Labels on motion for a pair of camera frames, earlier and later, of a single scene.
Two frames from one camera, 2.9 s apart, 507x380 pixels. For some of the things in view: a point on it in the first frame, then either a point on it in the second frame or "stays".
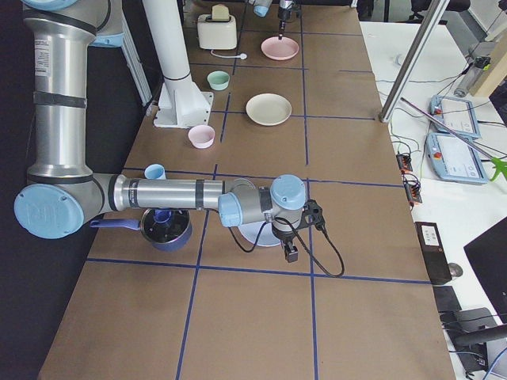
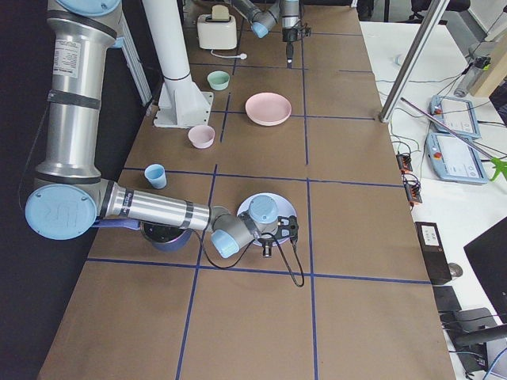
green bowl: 219,80 stays
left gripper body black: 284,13 -> 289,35
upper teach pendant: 455,115 stays
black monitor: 488,253 stays
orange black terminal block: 404,162 stays
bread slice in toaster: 220,12 stays
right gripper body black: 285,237 -> 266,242
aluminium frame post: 394,96 stays
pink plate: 280,49 -> 268,108
